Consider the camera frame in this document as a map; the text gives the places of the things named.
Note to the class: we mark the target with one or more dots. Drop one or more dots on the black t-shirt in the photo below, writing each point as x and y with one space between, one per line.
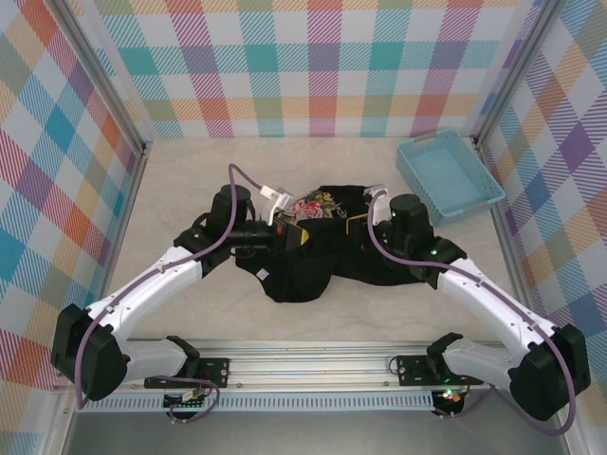
303 275

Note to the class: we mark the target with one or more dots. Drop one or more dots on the light blue plastic basket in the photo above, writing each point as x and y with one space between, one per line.
441 166

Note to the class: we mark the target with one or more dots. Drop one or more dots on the grey metal panel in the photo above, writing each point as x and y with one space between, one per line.
308 433

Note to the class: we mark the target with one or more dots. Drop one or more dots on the small circuit board with lights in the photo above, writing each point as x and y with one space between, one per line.
450 398

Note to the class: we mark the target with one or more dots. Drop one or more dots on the aluminium frame post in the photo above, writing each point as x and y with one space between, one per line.
106 71
517 71

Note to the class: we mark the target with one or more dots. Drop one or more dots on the aluminium mounting rail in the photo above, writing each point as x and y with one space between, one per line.
308 367

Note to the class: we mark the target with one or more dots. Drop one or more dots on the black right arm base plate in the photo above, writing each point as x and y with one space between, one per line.
410 372

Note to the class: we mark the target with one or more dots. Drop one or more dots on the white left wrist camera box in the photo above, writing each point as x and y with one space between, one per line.
283 196

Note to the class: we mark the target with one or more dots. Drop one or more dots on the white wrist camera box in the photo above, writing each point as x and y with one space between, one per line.
377 192
283 196

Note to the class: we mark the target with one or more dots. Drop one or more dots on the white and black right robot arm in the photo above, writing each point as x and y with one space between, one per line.
498 303

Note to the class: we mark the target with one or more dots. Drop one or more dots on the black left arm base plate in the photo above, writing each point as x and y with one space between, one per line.
220 367

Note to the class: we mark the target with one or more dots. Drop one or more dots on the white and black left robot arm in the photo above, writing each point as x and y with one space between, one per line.
142 289

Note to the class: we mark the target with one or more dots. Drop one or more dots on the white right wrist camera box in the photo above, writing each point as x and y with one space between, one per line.
377 192

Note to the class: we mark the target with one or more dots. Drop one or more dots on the aluminium side rail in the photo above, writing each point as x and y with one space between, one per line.
509 237
122 213

